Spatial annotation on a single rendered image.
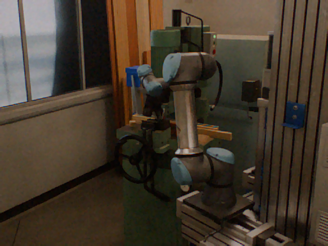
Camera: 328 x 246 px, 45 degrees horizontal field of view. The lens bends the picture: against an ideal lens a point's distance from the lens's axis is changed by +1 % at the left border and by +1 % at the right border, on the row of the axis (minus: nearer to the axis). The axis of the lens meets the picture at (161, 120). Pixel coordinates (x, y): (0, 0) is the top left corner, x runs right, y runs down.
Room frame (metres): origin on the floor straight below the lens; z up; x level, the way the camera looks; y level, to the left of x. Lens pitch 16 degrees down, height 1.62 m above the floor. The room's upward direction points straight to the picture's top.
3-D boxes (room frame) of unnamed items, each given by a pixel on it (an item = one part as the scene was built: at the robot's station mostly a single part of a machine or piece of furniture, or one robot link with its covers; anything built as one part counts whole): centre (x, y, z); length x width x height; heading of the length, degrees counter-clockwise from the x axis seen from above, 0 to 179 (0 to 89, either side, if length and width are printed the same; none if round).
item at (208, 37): (2.58, -0.31, 1.40); 0.10 x 0.06 x 0.16; 149
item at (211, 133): (2.29, -0.16, 0.92); 0.55 x 0.02 x 0.04; 59
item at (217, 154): (1.56, -0.24, 0.98); 0.13 x 0.12 x 0.14; 111
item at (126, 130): (2.26, 0.00, 0.87); 0.61 x 0.30 x 0.06; 59
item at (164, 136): (2.18, 0.04, 0.92); 0.15 x 0.13 x 0.09; 59
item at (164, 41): (2.37, -0.02, 1.35); 0.18 x 0.18 x 0.31
